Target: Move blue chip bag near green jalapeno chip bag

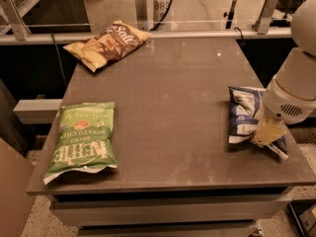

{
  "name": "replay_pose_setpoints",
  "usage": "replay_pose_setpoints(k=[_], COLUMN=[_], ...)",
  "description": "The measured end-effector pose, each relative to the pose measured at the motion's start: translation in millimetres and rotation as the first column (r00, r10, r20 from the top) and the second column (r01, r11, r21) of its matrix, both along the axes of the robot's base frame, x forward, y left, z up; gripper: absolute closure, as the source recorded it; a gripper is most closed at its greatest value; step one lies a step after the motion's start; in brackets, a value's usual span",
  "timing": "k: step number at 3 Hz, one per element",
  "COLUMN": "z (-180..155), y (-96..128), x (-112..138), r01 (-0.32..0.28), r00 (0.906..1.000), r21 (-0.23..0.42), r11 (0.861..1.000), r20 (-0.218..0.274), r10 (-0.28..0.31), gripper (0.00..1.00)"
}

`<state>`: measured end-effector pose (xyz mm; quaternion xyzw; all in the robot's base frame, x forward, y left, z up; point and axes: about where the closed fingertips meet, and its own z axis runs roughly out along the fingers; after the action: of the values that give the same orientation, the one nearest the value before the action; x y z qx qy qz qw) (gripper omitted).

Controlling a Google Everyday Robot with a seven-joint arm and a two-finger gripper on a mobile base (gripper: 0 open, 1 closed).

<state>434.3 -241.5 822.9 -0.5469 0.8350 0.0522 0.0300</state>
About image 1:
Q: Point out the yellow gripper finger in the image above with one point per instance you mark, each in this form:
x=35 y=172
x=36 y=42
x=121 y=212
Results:
x=268 y=131

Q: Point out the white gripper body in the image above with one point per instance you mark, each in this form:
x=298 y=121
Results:
x=282 y=104

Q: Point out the blue chip bag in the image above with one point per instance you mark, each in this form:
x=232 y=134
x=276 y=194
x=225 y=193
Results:
x=245 y=112

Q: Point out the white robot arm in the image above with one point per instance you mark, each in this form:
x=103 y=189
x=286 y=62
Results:
x=297 y=74

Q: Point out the brown sea salt chip bag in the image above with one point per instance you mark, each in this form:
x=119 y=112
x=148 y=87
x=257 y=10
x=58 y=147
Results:
x=114 y=43

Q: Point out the green jalapeno chip bag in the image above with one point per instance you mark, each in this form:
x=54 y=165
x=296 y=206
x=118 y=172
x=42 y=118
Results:
x=84 y=140

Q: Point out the grey table drawer cabinet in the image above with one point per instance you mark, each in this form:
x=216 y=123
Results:
x=191 y=216

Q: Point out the grey metal side beam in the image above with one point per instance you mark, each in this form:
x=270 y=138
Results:
x=38 y=111

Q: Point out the clear acrylic barrier panel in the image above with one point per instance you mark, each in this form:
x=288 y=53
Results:
x=70 y=16

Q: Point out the right metal bracket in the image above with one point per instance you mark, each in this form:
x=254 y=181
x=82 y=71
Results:
x=262 y=24

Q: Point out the metal bracket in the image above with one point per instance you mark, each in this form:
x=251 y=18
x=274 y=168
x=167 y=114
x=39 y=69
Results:
x=15 y=24
x=262 y=24
x=141 y=14

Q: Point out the white post with numbers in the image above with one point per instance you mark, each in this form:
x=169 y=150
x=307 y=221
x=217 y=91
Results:
x=162 y=4

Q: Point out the middle metal bracket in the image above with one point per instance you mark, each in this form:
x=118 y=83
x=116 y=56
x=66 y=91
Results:
x=141 y=14

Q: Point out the left metal bracket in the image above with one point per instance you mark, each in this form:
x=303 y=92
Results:
x=15 y=24

